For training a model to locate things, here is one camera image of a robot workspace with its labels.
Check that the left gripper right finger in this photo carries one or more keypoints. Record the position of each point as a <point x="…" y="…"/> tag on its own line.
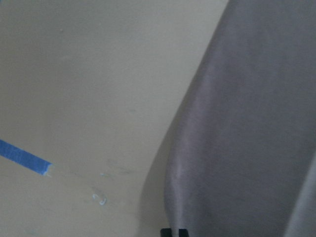
<point x="183" y="233"/>

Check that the dark brown t-shirt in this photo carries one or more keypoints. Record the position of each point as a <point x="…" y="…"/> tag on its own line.
<point x="243" y="161"/>

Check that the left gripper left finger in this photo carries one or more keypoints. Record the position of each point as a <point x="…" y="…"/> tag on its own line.
<point x="166" y="232"/>

